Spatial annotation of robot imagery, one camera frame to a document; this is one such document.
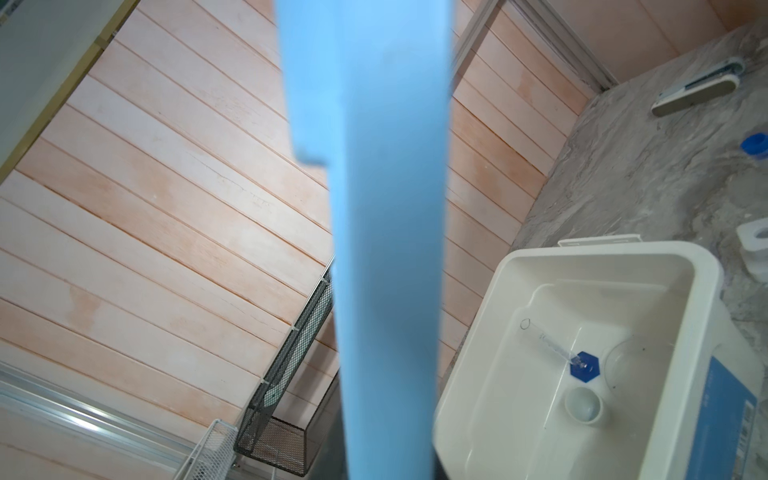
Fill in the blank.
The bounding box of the clear glass petri dish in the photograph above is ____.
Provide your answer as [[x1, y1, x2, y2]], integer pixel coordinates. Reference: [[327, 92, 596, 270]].
[[603, 335, 675, 390]]

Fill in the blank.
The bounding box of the white test tube rack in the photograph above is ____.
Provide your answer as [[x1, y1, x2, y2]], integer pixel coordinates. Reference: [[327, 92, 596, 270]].
[[736, 217, 768, 283]]

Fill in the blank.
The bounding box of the blue capped test tube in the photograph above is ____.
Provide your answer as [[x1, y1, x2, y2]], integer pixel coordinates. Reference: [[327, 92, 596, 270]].
[[740, 133, 768, 160]]

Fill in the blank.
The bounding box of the small white dish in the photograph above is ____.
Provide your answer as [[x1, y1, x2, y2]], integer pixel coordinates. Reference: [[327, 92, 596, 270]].
[[564, 387, 608, 427]]

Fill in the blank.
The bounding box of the white plastic storage bin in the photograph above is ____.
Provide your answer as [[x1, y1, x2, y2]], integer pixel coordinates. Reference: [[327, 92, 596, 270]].
[[434, 237, 764, 479]]

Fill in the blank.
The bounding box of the black mesh wall basket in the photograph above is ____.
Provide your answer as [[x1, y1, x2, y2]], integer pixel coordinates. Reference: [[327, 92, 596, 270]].
[[232, 268, 340, 478]]

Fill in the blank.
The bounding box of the white mesh wall shelf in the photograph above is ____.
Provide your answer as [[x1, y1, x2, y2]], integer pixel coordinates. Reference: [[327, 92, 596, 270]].
[[173, 419, 238, 480]]

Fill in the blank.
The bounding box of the blue base glass cylinder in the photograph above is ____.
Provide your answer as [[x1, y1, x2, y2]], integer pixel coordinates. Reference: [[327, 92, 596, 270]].
[[519, 318, 601, 383]]

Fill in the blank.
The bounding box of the blue plastic bin lid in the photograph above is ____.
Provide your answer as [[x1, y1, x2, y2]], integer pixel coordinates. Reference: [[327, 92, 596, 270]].
[[275, 1, 454, 479]]

